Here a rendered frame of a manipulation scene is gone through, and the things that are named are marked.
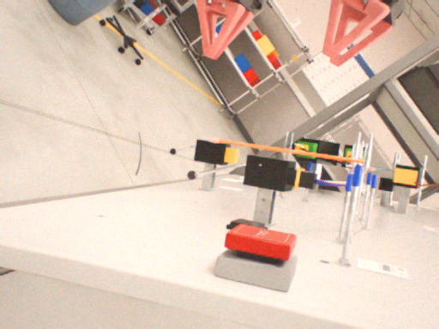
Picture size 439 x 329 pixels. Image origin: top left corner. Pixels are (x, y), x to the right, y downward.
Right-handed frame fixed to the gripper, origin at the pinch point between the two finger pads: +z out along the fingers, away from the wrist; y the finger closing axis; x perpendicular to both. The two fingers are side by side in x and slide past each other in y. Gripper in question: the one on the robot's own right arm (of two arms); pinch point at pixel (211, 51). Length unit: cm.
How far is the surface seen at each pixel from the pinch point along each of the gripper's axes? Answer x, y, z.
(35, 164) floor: 126, 111, 62
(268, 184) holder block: -14.5, -2.5, 14.2
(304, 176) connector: -18.4, -1.7, 11.7
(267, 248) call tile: -22.3, -26.3, 15.1
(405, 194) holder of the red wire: -30, 56, 14
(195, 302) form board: -19.7, -30.4, 19.5
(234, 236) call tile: -19.7, -26.6, 15.2
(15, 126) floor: 144, 111, 49
